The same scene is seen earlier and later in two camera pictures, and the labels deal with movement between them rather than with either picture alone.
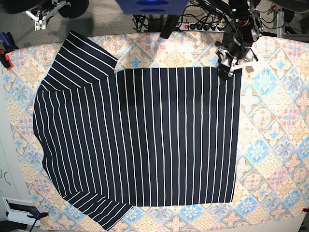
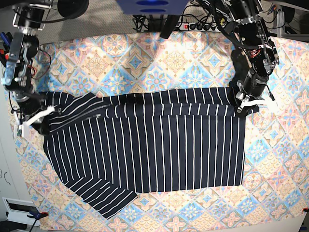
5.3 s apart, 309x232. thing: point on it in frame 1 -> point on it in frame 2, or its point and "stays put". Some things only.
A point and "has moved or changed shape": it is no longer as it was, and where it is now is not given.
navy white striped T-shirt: x=144 y=137 has moved or changed shape
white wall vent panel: x=17 y=210 stays put
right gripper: x=231 y=54 -> x=252 y=88
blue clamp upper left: x=9 y=45 stays put
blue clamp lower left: x=37 y=215 stays put
